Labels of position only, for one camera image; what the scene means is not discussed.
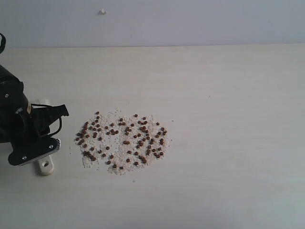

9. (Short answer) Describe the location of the pile of grains and pellets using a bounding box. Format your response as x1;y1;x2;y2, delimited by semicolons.
73;109;173;175

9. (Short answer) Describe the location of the small white wall fixture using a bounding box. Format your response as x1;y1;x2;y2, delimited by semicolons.
98;9;107;15

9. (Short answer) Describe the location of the white wooden brush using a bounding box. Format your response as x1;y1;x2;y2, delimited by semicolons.
31;99;55;176

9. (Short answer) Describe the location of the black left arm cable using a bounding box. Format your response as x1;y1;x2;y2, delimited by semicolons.
0;32;66;138

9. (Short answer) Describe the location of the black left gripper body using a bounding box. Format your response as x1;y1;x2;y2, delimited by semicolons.
14;104;69;144

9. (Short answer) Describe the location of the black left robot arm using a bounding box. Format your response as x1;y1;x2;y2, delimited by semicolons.
0;66;69;149

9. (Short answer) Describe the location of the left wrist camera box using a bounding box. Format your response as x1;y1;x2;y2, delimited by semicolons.
8;137;61;166

